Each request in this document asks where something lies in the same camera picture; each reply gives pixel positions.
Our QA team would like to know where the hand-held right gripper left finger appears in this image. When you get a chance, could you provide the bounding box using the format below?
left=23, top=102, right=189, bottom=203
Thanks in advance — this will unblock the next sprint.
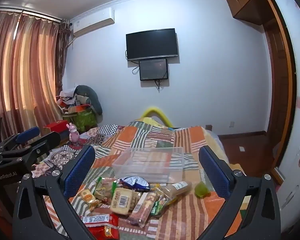
left=13, top=144, right=100, bottom=240

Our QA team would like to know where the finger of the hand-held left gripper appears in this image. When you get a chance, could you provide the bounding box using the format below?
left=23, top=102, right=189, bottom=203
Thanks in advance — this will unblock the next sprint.
left=2, top=131, right=61, bottom=165
left=0, top=126, right=40, bottom=152

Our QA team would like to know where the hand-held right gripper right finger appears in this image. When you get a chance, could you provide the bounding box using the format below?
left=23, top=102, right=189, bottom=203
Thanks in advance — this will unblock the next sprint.
left=198, top=145, right=282, bottom=240

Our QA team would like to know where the green jelly cup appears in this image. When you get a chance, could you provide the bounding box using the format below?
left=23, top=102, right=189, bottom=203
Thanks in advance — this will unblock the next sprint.
left=194, top=181, right=212, bottom=197

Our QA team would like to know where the round bun packet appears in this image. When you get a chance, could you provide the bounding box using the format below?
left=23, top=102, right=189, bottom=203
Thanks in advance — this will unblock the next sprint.
left=78, top=189, right=102, bottom=210

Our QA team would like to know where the green edged snack packet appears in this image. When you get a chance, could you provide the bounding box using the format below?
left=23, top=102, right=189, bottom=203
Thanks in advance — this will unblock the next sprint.
left=93, top=177, right=118, bottom=203

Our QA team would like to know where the brown biscuit roll packet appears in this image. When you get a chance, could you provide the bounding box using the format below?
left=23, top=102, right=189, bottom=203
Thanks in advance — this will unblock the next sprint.
left=156, top=181, right=192, bottom=205

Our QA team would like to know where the clear plastic container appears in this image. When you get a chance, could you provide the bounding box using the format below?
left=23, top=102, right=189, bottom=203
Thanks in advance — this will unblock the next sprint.
left=112, top=147, right=185, bottom=183

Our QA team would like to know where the red box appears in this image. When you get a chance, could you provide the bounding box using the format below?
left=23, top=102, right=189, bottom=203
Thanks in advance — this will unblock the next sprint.
left=43, top=120, right=69, bottom=133

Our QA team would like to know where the checkered patterned quilt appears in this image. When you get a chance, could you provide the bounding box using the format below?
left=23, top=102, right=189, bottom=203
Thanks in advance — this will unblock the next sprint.
left=31, top=124, right=124, bottom=178

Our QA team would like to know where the pink toy rabbit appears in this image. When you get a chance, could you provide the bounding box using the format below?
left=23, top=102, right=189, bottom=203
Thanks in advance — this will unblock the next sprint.
left=69, top=123, right=80, bottom=143

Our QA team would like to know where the orange cardboard box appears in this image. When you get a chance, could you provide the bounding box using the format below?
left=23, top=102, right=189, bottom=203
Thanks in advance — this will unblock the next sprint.
left=67, top=104, right=91, bottom=115

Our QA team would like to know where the pile of papers and bags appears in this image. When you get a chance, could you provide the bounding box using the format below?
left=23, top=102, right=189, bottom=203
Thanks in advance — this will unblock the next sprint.
left=56, top=87, right=77, bottom=111

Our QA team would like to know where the yellow cake packet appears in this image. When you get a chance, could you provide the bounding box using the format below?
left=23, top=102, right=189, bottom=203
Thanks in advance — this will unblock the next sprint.
left=110, top=189, right=133, bottom=215

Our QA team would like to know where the red strip snack packet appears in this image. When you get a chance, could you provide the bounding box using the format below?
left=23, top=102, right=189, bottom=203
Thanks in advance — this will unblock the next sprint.
left=80, top=214, right=110, bottom=224

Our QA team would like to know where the blue white snack bag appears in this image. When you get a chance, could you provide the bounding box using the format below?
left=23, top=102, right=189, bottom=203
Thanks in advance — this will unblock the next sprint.
left=117, top=176, right=152, bottom=193

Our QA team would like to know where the pink striped curtain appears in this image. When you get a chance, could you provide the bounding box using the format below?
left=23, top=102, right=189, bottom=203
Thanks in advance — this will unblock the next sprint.
left=0, top=11, right=63, bottom=140

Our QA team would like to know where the orange green patchwork blanket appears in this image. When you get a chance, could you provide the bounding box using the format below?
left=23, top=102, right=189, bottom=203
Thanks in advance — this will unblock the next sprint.
left=44, top=121, right=245, bottom=240

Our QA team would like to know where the green stick snack packet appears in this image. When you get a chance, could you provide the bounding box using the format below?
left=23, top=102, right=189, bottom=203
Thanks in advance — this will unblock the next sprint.
left=150, top=196, right=177, bottom=217

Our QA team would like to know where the red snack bag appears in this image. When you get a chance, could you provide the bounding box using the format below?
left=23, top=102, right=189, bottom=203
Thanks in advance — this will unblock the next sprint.
left=87, top=214, right=119, bottom=240

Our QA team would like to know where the long striped stick packet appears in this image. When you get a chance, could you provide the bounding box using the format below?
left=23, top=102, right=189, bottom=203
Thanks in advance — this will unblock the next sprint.
left=127, top=192, right=157, bottom=228

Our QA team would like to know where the yellow padded tube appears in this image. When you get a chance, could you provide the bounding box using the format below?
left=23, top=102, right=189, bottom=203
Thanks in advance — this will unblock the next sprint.
left=140, top=107, right=174, bottom=127

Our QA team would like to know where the brown patterned curtain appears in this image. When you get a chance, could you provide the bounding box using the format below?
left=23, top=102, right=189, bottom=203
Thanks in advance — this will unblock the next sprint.
left=55, top=19, right=73, bottom=100

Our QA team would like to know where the small black monitor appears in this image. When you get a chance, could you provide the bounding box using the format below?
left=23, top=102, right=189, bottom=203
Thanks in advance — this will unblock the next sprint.
left=139, top=58, right=169, bottom=81

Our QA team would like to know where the white air conditioner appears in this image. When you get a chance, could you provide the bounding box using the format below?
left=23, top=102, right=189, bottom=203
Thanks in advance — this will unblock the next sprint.
left=70, top=7, right=115, bottom=37

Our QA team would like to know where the wooden door frame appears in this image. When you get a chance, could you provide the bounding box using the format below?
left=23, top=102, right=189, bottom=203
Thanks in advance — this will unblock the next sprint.
left=261, top=0, right=297, bottom=183

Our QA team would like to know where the white curtain rail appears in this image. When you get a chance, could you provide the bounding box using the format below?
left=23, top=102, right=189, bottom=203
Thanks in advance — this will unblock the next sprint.
left=0, top=5, right=63, bottom=22

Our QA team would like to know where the black wall television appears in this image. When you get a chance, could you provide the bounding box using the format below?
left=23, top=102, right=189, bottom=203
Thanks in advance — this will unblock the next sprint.
left=126, top=28, right=178, bottom=62

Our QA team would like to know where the wooden wall cabinet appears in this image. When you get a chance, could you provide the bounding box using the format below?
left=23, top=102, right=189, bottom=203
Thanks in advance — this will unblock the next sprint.
left=225, top=0, right=268, bottom=26

